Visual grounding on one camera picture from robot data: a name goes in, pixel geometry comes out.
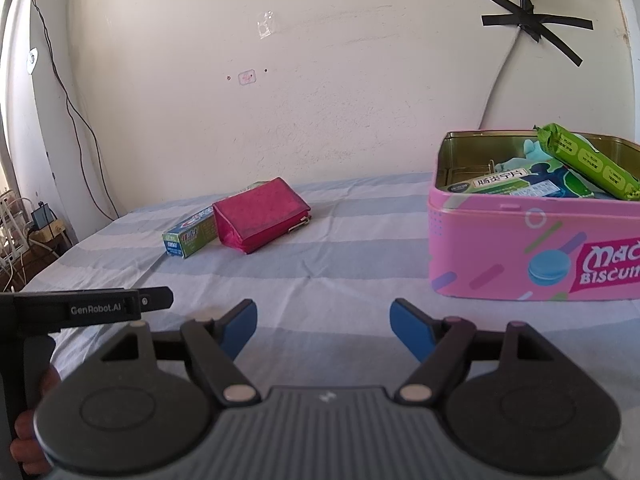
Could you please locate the pink wall sticker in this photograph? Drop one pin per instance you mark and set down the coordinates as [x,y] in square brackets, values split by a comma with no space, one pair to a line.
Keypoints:
[246,77]

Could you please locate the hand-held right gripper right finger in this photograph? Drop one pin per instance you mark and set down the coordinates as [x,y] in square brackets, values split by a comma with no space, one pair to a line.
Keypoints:
[410,327]

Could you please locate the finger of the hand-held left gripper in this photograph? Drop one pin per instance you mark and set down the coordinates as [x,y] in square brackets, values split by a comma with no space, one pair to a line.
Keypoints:
[157,299]

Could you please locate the small wooden side table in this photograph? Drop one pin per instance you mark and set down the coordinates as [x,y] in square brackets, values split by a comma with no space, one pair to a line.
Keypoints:
[55,235]

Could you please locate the clear wall hook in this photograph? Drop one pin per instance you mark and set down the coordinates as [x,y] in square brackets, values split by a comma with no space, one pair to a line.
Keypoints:
[265,24]

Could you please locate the green wet wipes packet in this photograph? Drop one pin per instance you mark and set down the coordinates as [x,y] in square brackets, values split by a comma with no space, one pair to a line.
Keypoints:
[585,157]

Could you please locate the pink biscuit tin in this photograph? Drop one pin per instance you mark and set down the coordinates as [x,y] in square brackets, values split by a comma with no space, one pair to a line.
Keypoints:
[480,260]

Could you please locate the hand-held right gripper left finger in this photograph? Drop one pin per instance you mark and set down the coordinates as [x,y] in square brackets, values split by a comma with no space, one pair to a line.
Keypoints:
[240,327]

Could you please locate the white round wall fixture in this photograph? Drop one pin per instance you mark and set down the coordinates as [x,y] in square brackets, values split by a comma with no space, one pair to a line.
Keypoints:
[32,60]

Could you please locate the person's left hand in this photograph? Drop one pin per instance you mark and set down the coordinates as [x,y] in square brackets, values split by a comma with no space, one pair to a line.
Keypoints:
[25,440]

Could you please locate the green white medicine box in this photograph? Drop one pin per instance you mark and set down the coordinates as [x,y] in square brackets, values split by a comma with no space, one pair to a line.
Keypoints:
[495,182]

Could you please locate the magenta zip pouch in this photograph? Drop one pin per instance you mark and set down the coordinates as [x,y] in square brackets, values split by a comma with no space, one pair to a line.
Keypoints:
[260,210]

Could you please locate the striped bed sheet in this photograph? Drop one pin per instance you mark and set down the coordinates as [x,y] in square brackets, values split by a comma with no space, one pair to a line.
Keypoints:
[325,270]

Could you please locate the blue green toothpaste box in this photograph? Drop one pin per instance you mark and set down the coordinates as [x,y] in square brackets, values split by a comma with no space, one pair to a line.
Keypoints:
[190,235]

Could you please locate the green patterned tissue packet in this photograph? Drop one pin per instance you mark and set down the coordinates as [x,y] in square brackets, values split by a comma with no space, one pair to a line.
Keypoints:
[570,185]

